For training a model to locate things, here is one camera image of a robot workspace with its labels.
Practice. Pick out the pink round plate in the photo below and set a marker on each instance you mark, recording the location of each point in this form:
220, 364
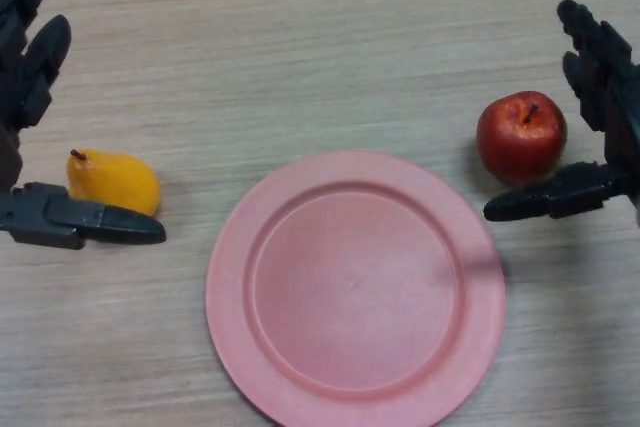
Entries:
356, 289

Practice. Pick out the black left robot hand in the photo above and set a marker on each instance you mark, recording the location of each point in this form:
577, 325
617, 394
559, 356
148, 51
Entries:
60, 217

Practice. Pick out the red apple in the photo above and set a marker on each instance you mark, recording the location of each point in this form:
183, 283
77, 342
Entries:
520, 139

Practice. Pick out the yellow pear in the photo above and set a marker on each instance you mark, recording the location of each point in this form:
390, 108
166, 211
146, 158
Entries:
120, 179

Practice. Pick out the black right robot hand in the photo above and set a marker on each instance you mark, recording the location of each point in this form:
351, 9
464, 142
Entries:
595, 72

